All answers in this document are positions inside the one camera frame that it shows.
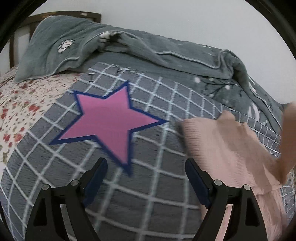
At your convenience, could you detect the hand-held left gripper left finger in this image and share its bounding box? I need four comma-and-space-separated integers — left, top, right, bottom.
24, 158, 108, 241

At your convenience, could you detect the floral bedsheet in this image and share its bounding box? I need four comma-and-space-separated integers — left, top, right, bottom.
0, 65, 81, 165

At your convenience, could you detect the grey-green paw print pillow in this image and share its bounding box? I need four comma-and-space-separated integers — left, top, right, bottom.
14, 17, 126, 82

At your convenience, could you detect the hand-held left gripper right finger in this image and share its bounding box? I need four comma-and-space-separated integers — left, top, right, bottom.
185, 158, 269, 241

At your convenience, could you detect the grey checked star bedsheet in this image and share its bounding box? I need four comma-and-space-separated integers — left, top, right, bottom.
0, 61, 296, 241

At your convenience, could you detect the grey-green quilt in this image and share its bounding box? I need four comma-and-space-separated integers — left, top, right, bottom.
85, 23, 290, 131

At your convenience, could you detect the pink knitted sweater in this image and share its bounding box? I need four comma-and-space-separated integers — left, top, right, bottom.
181, 102, 296, 241

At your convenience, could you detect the brown wooden headboard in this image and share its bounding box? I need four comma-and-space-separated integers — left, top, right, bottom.
9, 11, 102, 67

